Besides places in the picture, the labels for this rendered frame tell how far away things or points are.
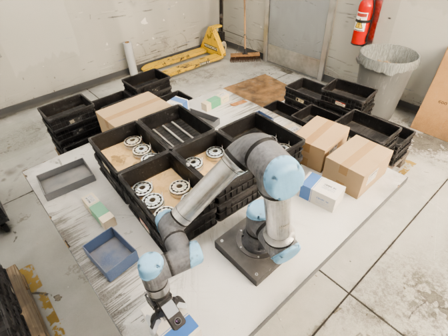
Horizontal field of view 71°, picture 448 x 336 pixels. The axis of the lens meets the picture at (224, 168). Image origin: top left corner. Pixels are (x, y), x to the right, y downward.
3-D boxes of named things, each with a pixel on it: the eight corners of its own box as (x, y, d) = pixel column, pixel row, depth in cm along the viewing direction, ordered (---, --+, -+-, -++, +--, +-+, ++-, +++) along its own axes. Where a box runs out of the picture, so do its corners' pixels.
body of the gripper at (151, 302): (165, 289, 113) (159, 271, 105) (179, 307, 108) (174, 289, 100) (147, 304, 109) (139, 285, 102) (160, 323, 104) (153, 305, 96)
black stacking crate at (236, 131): (303, 157, 175) (306, 141, 168) (265, 181, 162) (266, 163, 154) (255, 128, 199) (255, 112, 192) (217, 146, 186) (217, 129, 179)
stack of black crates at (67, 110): (95, 133, 323) (81, 93, 294) (108, 145, 305) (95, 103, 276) (55, 149, 303) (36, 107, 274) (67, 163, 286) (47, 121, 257)
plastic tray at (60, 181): (47, 201, 171) (43, 195, 168) (39, 182, 183) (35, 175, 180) (96, 180, 183) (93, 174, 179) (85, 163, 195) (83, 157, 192)
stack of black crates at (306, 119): (342, 152, 285) (351, 120, 263) (323, 167, 270) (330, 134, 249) (306, 135, 309) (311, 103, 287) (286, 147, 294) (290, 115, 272)
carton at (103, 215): (117, 224, 157) (114, 216, 153) (106, 231, 154) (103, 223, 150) (95, 200, 171) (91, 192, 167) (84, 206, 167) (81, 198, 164)
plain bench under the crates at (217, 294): (374, 251, 221) (408, 177, 176) (192, 455, 143) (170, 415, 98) (223, 152, 315) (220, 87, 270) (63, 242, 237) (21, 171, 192)
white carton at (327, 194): (297, 195, 168) (299, 183, 162) (308, 183, 175) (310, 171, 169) (332, 213, 158) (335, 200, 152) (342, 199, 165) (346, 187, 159)
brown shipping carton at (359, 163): (357, 199, 164) (364, 177, 154) (321, 179, 177) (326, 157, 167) (385, 173, 179) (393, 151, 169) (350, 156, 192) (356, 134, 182)
